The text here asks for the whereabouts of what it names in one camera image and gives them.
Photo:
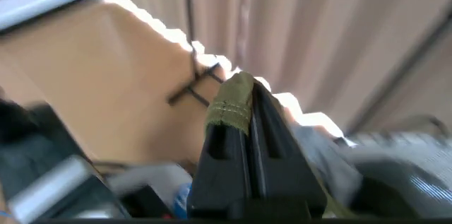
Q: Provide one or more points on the pale grey shorts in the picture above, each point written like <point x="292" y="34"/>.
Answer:
<point x="318" y="157"/>

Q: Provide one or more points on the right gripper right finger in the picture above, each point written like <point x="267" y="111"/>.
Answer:
<point x="289" y="188"/>

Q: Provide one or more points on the white laundry basket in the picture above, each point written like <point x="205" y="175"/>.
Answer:
<point x="406" y="153"/>

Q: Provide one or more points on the black clothes rack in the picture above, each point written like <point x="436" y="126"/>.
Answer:
<point x="188" y="5"/>

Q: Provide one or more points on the green long-sleeved shirt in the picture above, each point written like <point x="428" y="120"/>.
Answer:
<point x="231" y="93"/>

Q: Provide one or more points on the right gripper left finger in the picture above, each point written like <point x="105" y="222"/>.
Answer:
<point x="219" y="188"/>

